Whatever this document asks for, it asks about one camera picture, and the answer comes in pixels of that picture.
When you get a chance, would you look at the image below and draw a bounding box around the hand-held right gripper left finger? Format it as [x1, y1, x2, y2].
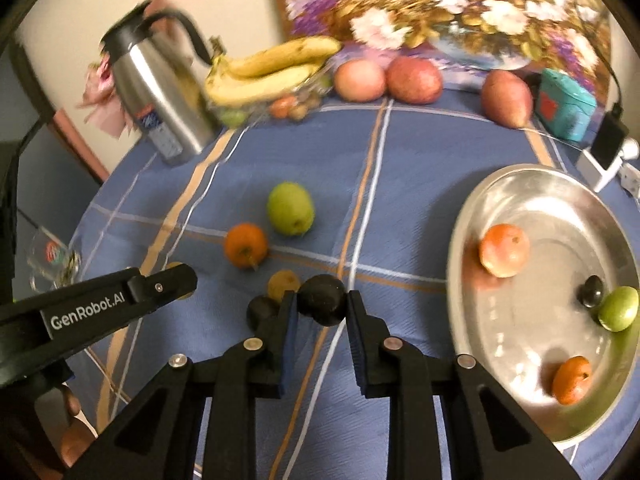
[62, 290, 299, 480]

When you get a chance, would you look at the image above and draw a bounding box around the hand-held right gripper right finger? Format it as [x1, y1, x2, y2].
[346, 290, 583, 480]

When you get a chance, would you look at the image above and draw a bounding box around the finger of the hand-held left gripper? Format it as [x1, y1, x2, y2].
[125, 262, 198, 313]

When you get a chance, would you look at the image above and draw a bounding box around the dark purple plum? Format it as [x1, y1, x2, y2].
[297, 274, 348, 327]
[577, 275, 606, 308]
[246, 296, 280, 332]

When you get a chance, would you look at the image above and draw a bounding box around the stemmed orange mandarin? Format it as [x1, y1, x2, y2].
[224, 223, 269, 270]

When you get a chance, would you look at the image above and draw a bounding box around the round green jujube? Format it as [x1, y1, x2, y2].
[266, 182, 316, 237]

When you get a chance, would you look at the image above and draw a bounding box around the large orange mandarin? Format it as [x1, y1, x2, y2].
[478, 223, 531, 279]

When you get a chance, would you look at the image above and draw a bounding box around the stainless steel plate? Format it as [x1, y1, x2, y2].
[446, 164, 640, 445]

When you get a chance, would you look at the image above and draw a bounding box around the small orange mandarin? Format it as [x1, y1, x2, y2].
[552, 356, 594, 406]

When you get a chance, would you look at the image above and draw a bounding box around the large oval green jujube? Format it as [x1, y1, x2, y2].
[598, 286, 640, 332]

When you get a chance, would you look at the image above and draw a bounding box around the person's left hand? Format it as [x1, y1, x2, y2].
[60, 385, 97, 467]

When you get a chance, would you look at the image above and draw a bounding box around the glass mug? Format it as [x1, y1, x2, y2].
[27, 227, 83, 293]

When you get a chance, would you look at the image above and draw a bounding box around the stainless steel thermos jug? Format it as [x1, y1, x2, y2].
[100, 0, 221, 167]

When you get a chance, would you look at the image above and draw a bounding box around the pink flower bouquet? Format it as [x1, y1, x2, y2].
[75, 0, 168, 138]

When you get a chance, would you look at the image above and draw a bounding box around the clear plastic fruit container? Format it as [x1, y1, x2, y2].
[207, 60, 337, 128]

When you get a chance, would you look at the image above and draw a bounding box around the pale orange apple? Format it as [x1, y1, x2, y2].
[333, 59, 387, 102]

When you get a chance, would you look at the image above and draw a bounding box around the red apple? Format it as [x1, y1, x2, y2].
[385, 56, 444, 105]
[481, 70, 534, 129]

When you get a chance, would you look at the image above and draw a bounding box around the teal tin box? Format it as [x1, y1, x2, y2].
[537, 67, 598, 142]

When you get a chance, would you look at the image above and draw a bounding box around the white plug adapter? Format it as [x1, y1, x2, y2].
[617, 162, 640, 198]

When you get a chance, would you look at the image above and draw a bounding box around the flower painting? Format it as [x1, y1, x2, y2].
[262, 0, 613, 91]

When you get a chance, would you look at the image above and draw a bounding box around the brown wooden frame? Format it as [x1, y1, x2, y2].
[47, 107, 111, 183]

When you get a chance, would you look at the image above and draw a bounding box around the black cable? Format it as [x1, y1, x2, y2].
[574, 0, 624, 111]

